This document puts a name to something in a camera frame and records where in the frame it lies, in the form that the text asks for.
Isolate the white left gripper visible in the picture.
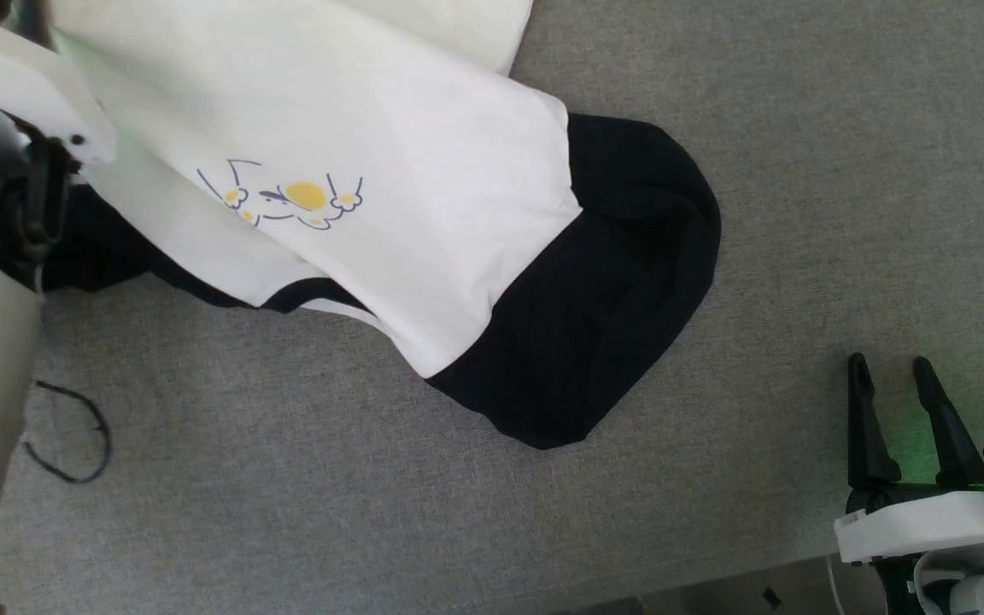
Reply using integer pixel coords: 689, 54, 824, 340
0, 21, 118, 165

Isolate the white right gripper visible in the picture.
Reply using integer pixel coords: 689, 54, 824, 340
834, 352, 984, 565

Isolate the white and black t-shirt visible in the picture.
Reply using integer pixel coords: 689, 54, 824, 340
39, 0, 722, 451

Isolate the thin black looped cable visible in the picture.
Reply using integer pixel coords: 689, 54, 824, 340
22, 380, 113, 485

